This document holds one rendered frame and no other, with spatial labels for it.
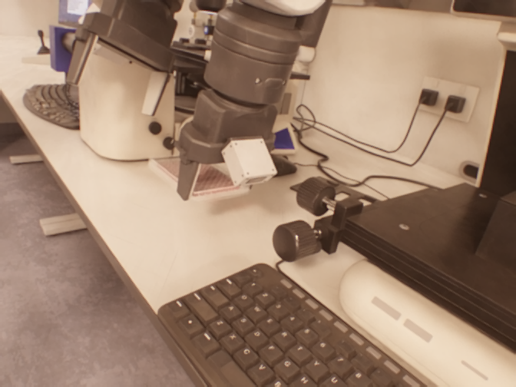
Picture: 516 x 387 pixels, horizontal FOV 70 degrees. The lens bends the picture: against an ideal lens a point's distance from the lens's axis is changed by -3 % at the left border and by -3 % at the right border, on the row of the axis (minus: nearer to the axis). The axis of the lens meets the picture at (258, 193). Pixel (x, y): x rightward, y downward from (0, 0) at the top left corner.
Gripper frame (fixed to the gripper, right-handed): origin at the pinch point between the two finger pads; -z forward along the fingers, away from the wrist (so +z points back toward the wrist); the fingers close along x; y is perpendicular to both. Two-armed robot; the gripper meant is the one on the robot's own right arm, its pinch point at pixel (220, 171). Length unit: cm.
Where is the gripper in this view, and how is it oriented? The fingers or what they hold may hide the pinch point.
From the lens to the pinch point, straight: 46.8
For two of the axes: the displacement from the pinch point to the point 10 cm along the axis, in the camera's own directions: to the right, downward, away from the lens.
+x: 7.7, -1.4, 6.2
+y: -5.8, -5.8, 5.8
